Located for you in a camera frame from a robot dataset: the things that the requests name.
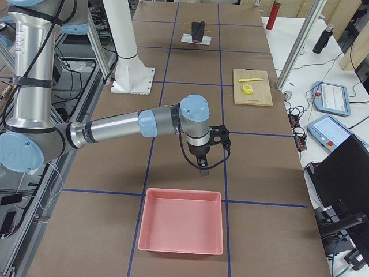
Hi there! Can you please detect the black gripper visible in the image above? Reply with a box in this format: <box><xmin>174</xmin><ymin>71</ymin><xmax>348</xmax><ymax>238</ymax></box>
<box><xmin>188</xmin><ymin>144</ymin><xmax>209</xmax><ymax>176</ymax></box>

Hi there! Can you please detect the dark grey cloth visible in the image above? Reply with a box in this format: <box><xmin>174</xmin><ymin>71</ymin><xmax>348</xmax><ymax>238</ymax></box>
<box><xmin>191</xmin><ymin>21</ymin><xmax>206</xmax><ymax>40</ymax></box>

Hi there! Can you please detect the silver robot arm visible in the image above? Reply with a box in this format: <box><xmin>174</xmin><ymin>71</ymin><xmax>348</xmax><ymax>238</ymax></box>
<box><xmin>1</xmin><ymin>1</ymin><xmax>212</xmax><ymax>175</ymax></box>

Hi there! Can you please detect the yellow lemon slice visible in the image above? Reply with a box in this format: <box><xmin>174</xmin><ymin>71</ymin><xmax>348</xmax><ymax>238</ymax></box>
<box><xmin>242</xmin><ymin>84</ymin><xmax>253</xmax><ymax>95</ymax></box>

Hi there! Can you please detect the bamboo cutting board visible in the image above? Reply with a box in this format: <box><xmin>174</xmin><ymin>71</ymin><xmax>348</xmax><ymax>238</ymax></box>
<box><xmin>233</xmin><ymin>69</ymin><xmax>273</xmax><ymax>107</ymax></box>

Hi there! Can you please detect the yellow plastic knife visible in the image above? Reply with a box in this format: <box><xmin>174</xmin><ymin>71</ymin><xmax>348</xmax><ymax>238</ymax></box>
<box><xmin>238</xmin><ymin>78</ymin><xmax>264</xmax><ymax>83</ymax></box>

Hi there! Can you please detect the near blue teach pendant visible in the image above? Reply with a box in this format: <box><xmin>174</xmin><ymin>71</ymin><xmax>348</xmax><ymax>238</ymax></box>
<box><xmin>308</xmin><ymin>115</ymin><xmax>352</xmax><ymax>152</ymax></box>

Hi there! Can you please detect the blue teach pendant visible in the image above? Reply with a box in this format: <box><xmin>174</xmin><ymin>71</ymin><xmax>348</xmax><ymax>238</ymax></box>
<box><xmin>312</xmin><ymin>81</ymin><xmax>351</xmax><ymax>117</ymax></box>
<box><xmin>308</xmin><ymin>115</ymin><xmax>352</xmax><ymax>152</ymax></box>

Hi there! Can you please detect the white rectangular tray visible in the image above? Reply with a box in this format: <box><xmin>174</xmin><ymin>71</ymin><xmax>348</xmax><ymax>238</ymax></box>
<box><xmin>180</xmin><ymin>33</ymin><xmax>212</xmax><ymax>46</ymax></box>

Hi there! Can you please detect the black monitor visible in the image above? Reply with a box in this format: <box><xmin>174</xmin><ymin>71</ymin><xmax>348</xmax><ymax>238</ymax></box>
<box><xmin>307</xmin><ymin>134</ymin><xmax>368</xmax><ymax>215</ymax></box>

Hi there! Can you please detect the far blue teach pendant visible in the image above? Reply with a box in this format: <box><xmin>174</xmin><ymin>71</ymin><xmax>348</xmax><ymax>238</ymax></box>
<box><xmin>312</xmin><ymin>81</ymin><xmax>351</xmax><ymax>117</ymax></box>

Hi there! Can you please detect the black bottle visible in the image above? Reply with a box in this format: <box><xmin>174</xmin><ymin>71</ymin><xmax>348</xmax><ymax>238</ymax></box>
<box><xmin>312</xmin><ymin>24</ymin><xmax>334</xmax><ymax>54</ymax></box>

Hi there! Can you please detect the red bottle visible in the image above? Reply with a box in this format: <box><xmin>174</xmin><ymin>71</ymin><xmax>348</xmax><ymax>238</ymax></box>
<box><xmin>266</xmin><ymin>2</ymin><xmax>281</xmax><ymax>30</ymax></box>

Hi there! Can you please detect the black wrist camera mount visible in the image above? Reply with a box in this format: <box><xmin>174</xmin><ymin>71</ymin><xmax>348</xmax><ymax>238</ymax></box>
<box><xmin>208</xmin><ymin>125</ymin><xmax>231</xmax><ymax>151</ymax></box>

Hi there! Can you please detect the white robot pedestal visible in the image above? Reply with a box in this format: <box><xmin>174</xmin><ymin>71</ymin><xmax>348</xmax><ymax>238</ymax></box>
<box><xmin>103</xmin><ymin>0</ymin><xmax>155</xmax><ymax>95</ymax></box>

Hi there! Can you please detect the aluminium frame post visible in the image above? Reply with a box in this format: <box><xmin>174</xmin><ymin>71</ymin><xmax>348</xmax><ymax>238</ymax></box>
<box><xmin>276</xmin><ymin>0</ymin><xmax>327</xmax><ymax>91</ymax></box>

